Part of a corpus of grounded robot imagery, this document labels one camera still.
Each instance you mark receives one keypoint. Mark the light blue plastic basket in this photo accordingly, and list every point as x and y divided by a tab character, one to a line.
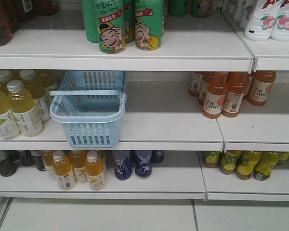
90	105

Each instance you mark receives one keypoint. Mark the blue sports drink bottle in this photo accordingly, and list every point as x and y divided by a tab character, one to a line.
122	167
157	156
143	168

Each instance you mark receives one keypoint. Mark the orange juice bottle white label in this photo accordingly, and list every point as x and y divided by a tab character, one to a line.
95	170
63	170
47	156
78	160

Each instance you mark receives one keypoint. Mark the orange C100 drink bottle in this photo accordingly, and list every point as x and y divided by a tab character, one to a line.
261	87
237	85
215	96

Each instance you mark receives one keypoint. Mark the yellow lemon tea bottle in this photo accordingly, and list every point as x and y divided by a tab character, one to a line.
247	164
211	158
263	169
228	161
283	158

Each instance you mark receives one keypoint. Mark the green cartoon tea bottle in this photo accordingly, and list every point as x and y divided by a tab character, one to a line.
148	24
109	18

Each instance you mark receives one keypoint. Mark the pale yellow juice bottle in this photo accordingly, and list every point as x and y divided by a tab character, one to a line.
24	109
34	85
8	126

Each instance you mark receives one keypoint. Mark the white peach drink bottle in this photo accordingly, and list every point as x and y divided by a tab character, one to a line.
262	18
280	30

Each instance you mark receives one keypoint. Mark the dark brown tea bottle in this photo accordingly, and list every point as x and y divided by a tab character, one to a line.
0	24

